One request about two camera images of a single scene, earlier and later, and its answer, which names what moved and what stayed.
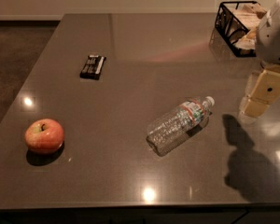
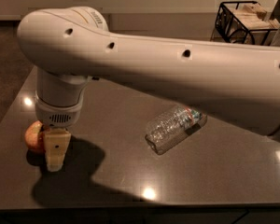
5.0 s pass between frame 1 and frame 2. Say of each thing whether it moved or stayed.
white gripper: moved
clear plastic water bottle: stayed
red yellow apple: stayed
